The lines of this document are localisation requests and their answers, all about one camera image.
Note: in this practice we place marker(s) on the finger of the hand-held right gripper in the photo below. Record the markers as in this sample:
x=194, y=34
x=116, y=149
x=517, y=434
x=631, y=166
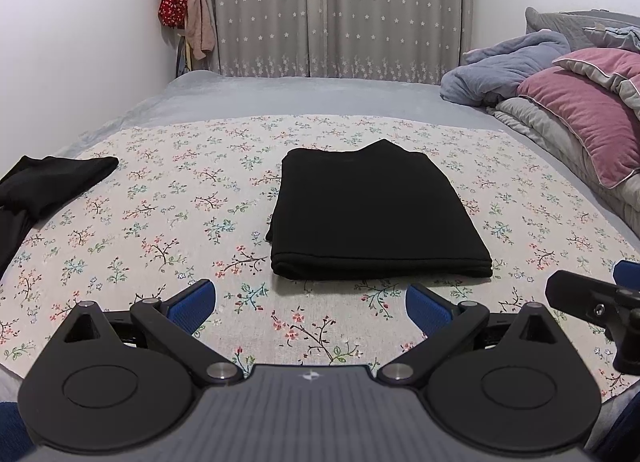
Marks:
x=629, y=276
x=580, y=294

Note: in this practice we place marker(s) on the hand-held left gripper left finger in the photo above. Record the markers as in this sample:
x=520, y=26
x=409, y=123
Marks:
x=192, y=304

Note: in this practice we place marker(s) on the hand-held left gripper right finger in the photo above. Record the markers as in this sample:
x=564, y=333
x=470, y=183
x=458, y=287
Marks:
x=430, y=312

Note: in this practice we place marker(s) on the black pants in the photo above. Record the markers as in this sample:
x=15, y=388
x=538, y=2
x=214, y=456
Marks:
x=370, y=207

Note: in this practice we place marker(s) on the floral bed cloth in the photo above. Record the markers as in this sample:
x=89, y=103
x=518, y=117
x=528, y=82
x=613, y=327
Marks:
x=150, y=222

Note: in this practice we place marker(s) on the grey quilt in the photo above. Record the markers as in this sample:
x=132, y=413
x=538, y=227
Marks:
x=545, y=136

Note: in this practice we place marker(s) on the dark pink velvet pillow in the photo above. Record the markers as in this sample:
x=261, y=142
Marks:
x=585, y=116

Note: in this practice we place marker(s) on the black garment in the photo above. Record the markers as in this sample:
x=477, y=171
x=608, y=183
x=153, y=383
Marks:
x=45, y=181

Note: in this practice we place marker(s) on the pink and grey pillow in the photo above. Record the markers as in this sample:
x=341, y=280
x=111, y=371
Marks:
x=610, y=64

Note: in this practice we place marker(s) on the blue-grey blanket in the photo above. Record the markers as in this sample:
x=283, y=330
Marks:
x=500, y=69

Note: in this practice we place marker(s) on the grey quilted pillow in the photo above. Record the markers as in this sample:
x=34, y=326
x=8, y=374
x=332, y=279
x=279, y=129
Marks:
x=565, y=21

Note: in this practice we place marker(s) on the pink hanging cloth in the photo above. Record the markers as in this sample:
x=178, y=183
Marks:
x=200, y=26

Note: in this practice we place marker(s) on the grey star-print curtain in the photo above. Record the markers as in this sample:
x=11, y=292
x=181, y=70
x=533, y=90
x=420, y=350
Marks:
x=325, y=6

